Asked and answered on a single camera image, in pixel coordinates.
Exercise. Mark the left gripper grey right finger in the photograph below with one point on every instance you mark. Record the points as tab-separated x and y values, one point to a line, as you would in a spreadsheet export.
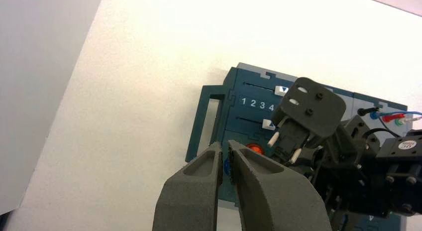
273	196

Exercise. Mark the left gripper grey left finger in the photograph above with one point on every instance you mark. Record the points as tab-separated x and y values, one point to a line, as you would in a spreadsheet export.
191	193

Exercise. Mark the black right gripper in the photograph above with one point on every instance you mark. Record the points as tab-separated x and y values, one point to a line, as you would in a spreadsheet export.
369	176

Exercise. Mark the blue push button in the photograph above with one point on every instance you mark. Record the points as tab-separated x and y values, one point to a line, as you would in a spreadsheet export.
226	167

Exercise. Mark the red push button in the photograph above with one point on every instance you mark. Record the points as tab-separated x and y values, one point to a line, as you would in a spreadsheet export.
255	148

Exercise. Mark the green white plug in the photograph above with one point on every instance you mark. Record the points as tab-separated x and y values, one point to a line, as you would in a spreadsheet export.
408	119

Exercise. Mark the white slider knob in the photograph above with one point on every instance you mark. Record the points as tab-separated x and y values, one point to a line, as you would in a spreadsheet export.
268	124
281	90

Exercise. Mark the grey and teal task box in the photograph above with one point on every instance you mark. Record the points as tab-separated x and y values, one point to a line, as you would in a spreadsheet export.
237	124

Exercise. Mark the dark wrist camera mount plate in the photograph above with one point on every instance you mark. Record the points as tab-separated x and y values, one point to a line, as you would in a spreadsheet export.
313	105

